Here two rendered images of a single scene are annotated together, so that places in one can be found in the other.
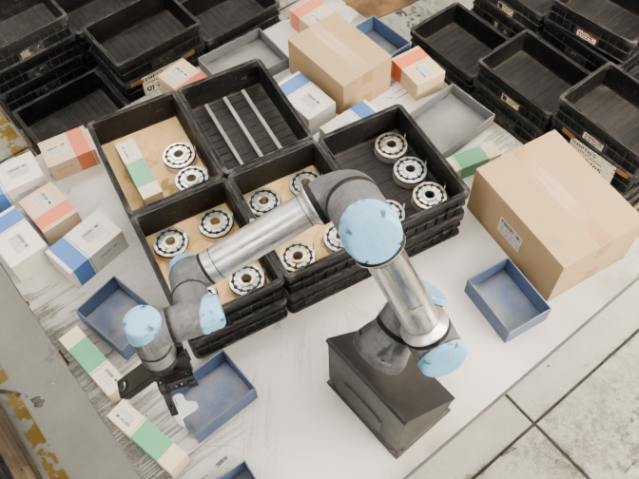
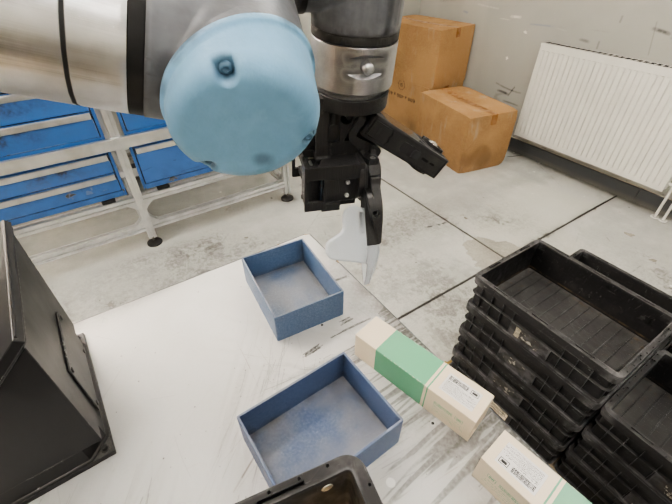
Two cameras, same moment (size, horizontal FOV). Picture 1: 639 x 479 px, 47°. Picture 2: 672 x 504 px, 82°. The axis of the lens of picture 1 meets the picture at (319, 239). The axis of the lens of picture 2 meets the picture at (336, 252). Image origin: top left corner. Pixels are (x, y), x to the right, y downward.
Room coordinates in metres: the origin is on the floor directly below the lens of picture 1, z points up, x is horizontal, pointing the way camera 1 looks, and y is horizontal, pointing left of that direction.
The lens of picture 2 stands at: (1.01, 0.35, 1.32)
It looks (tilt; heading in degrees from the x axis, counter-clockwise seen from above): 40 degrees down; 183
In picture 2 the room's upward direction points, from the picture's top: straight up
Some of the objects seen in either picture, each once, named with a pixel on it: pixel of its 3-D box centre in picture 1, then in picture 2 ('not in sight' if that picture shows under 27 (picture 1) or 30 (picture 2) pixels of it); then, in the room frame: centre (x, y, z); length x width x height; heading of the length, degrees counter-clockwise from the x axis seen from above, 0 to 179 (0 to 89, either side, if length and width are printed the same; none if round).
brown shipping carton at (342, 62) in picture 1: (338, 65); not in sight; (1.92, -0.10, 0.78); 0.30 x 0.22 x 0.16; 38
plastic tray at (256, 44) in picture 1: (243, 63); not in sight; (2.00, 0.25, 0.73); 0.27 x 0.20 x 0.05; 124
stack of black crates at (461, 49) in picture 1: (460, 57); not in sight; (2.47, -0.68, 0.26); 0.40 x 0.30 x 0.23; 37
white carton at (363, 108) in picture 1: (354, 132); not in sight; (1.63, -0.13, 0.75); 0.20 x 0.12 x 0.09; 127
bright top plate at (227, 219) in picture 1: (215, 222); not in sight; (1.21, 0.30, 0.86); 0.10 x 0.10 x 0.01
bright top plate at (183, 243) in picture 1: (170, 241); not in sight; (1.15, 0.43, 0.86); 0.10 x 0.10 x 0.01
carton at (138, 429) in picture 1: (148, 438); (417, 373); (0.62, 0.48, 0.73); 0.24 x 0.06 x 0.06; 49
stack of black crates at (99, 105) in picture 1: (79, 127); not in sight; (2.14, 1.02, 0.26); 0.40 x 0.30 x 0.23; 126
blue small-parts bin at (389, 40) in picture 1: (376, 45); not in sight; (2.06, -0.24, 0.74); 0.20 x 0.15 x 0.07; 38
